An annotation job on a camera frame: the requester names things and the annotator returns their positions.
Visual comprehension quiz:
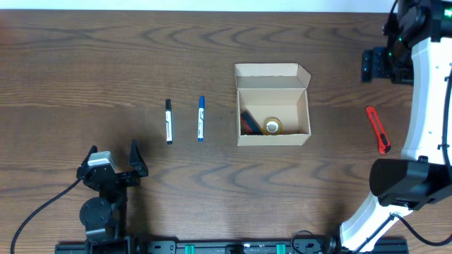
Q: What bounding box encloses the red utility knife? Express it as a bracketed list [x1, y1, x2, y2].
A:
[365, 106, 391, 155]

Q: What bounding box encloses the blue whiteboard marker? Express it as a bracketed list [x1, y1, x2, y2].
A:
[197, 96, 205, 142]

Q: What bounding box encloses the black mounting rail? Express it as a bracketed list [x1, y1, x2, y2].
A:
[54, 236, 410, 254]

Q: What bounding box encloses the black whiteboard marker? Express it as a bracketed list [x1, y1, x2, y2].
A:
[165, 99, 173, 145]

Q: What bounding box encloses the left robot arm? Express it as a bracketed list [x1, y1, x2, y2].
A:
[76, 140, 148, 254]

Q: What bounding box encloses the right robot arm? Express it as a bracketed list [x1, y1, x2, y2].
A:
[323, 0, 451, 253]

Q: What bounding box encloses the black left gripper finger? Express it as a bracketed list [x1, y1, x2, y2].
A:
[81, 145, 97, 168]
[129, 140, 148, 177]

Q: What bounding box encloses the clear tape roll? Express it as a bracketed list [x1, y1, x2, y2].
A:
[263, 117, 283, 135]

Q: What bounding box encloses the open cardboard box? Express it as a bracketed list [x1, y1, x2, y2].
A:
[234, 63, 311, 146]

